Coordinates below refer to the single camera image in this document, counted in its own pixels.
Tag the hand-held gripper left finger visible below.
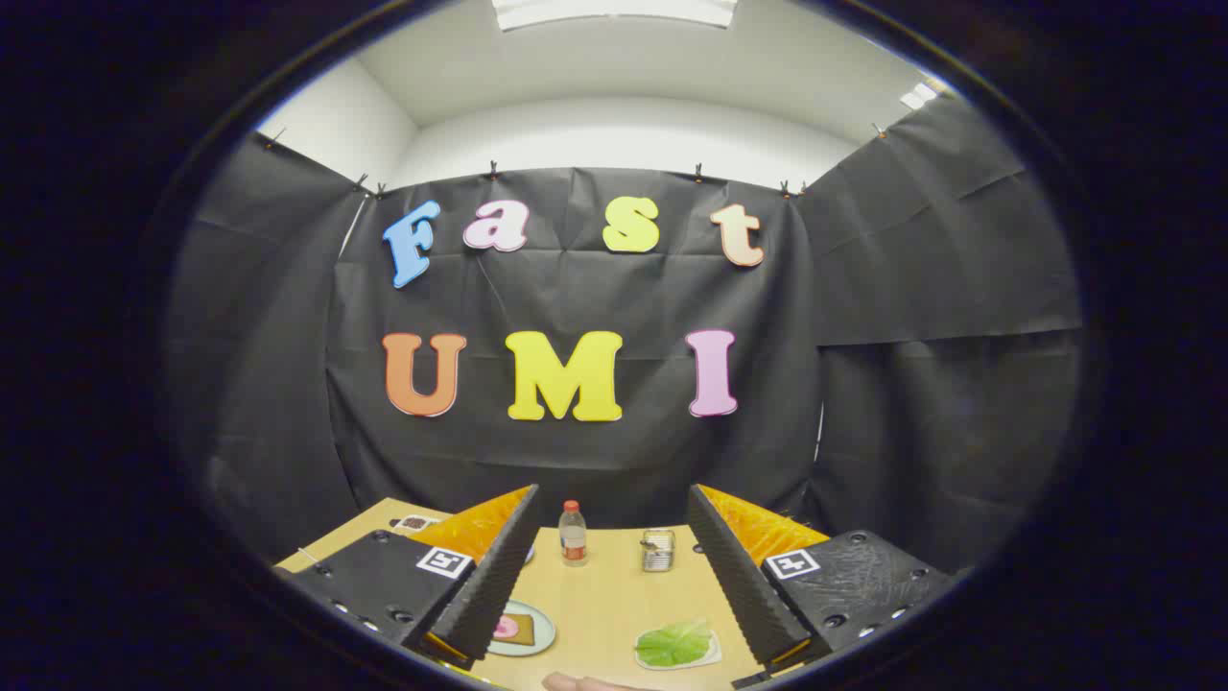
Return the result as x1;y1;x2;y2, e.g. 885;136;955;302
273;484;540;671

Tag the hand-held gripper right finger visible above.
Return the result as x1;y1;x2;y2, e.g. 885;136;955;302
687;483;962;687

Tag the pale green round plate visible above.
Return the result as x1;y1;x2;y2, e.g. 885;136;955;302
486;600;557;657

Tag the green lettuce leaf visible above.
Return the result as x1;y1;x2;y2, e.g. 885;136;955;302
636;621;714;668

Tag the small white square plate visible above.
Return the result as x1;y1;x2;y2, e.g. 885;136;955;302
634;624;722;671

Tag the clear plastic bottle red cap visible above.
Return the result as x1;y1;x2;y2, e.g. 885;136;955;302
558;500;588;567

